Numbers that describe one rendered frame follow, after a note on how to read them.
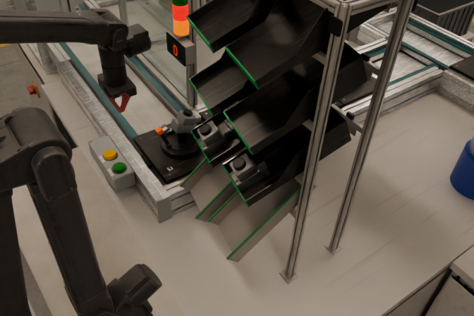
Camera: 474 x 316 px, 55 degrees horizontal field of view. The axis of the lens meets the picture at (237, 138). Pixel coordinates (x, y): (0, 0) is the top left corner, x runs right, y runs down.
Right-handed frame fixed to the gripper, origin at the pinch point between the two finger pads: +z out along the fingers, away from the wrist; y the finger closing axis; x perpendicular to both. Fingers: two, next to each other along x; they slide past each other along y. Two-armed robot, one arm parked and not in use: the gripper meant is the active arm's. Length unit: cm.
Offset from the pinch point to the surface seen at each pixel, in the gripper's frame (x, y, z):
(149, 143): -10.7, 11.4, 26.2
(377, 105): -41, -48, -16
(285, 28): -24, -34, -33
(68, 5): -18, 112, 21
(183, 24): -31.0, 22.1, -6.5
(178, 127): -17.8, 3.0, 16.3
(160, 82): -31, 45, 29
